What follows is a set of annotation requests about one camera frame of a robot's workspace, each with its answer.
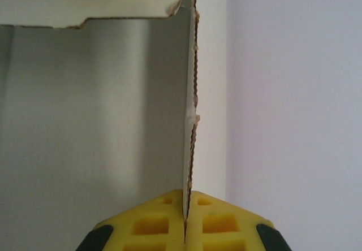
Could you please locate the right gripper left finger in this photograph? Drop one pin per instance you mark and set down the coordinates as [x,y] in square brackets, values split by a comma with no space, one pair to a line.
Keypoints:
[147,225]

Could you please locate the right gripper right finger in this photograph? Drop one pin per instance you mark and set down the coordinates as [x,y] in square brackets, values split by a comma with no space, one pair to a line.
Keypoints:
[226,225]

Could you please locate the white cardboard box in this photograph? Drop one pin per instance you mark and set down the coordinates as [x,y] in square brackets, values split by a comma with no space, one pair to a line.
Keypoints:
[99,107]

